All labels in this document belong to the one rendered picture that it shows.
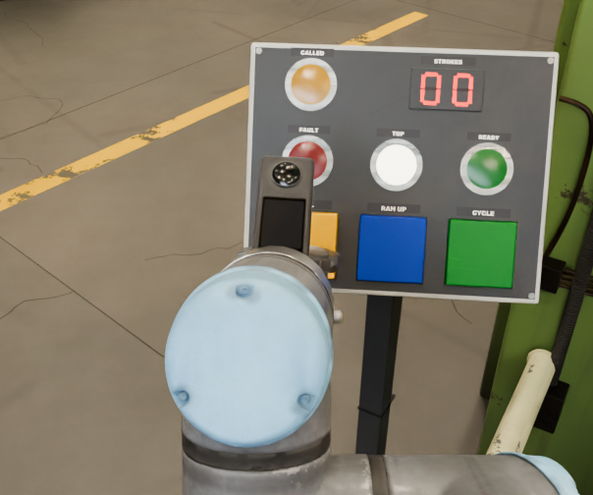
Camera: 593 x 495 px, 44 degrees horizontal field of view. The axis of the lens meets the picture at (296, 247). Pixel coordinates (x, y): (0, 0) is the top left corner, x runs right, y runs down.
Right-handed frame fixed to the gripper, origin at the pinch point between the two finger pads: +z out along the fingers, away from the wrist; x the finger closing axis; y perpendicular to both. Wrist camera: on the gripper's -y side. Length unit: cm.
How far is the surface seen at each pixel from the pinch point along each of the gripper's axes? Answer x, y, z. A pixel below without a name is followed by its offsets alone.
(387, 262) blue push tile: 9.7, 2.2, 8.8
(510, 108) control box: 22.2, -15.5, 9.5
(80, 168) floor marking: -103, -3, 216
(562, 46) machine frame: 44, -33, 72
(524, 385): 34, 25, 41
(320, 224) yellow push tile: 2.0, -1.8, 8.8
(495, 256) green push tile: 21.7, 0.9, 8.8
